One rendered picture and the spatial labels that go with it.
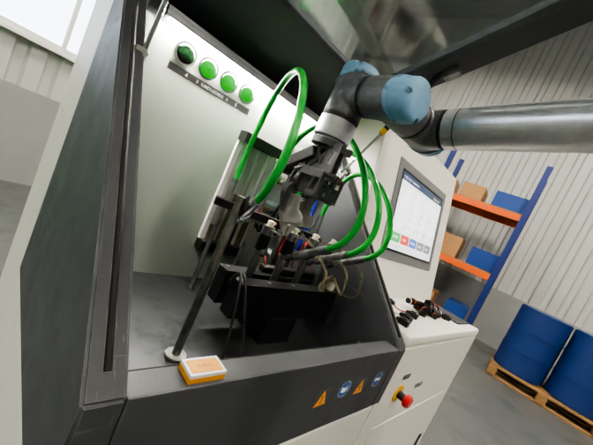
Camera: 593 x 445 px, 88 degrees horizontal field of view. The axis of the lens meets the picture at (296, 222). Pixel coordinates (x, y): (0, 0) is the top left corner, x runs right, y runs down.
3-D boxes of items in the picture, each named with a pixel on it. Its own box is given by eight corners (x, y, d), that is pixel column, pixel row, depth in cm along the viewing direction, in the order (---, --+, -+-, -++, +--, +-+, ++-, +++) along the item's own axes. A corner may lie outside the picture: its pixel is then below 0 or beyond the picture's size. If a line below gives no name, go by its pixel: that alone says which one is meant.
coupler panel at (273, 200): (259, 224, 99) (299, 133, 96) (254, 221, 101) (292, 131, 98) (288, 232, 108) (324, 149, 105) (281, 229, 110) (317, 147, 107)
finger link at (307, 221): (297, 244, 62) (316, 201, 61) (280, 233, 66) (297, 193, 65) (307, 246, 64) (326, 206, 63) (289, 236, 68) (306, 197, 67)
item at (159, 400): (73, 532, 32) (127, 399, 30) (68, 491, 35) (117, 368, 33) (371, 406, 76) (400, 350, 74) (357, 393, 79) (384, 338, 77)
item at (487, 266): (465, 337, 551) (547, 182, 521) (460, 345, 481) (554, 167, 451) (340, 265, 709) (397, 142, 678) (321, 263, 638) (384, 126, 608)
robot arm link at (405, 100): (447, 100, 54) (395, 97, 62) (420, 63, 47) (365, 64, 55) (427, 142, 55) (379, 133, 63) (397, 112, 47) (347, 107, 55)
